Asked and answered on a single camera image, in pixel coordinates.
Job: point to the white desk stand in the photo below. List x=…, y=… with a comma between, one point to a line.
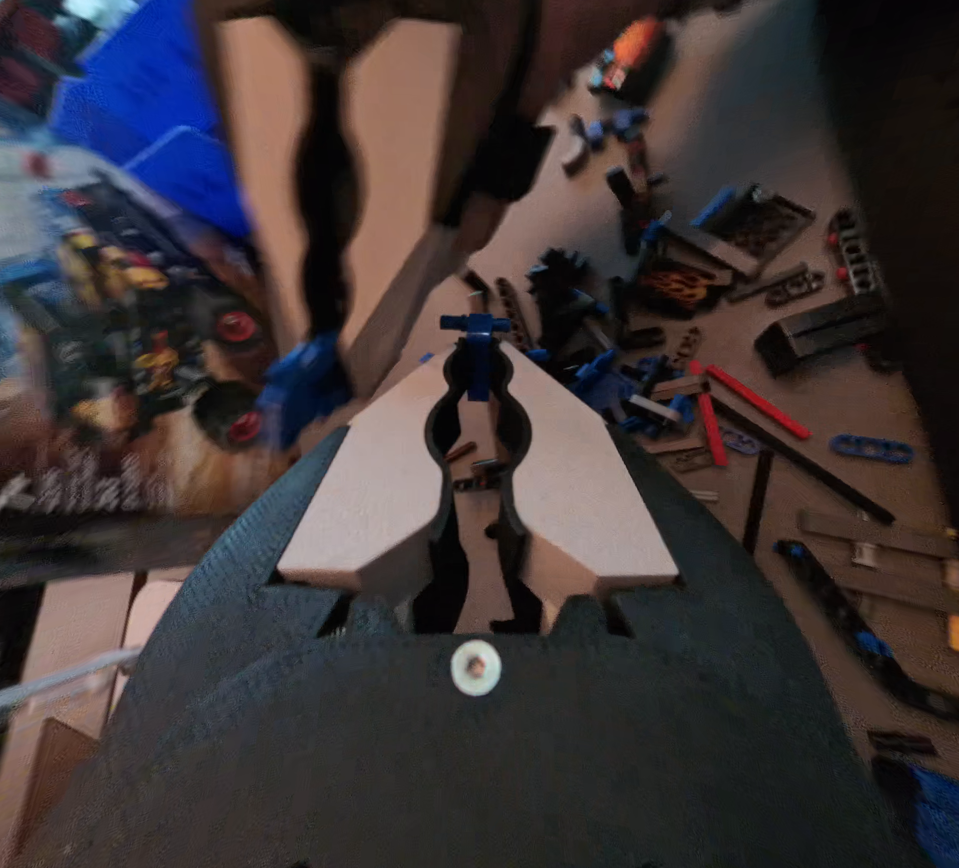
x=150, y=614

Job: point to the blue toy beam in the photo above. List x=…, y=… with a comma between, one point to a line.
x=872, y=449

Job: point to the black toy frame block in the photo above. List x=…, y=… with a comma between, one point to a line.
x=821, y=336

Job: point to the long black toy axle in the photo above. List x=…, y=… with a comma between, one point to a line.
x=802, y=461

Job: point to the monster truck toy set box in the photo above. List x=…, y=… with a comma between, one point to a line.
x=105, y=359

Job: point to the black grille toy panel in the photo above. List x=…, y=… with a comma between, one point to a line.
x=764, y=221

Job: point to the grey desk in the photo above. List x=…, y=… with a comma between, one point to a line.
x=749, y=104

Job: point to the small blue toy connector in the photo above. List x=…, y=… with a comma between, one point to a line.
x=477, y=351

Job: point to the black perforated board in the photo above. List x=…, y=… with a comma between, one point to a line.
x=907, y=209

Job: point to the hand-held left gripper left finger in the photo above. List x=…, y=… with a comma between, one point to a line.
x=367, y=509

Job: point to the black beam blue pins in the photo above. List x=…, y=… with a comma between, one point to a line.
x=862, y=629

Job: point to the short red toy axle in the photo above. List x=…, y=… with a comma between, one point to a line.
x=709, y=426

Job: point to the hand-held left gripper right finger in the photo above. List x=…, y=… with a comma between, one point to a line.
x=592, y=509

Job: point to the orange black toy piece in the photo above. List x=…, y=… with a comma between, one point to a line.
x=637, y=47

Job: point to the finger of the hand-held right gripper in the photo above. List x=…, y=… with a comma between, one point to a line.
x=405, y=134
x=262, y=134

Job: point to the pile of loose toy parts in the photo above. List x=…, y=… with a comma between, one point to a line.
x=562, y=284

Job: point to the blue plastic bin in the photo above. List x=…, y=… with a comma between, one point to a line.
x=150, y=104

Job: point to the black panel flame sticker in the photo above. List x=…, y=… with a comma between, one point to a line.
x=682, y=284

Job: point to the black beam red pins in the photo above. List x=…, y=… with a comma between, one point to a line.
x=851, y=251

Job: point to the blue toy scoop piece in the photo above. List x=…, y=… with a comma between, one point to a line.
x=941, y=823

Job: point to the dark grey toy beam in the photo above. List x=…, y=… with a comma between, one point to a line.
x=884, y=539

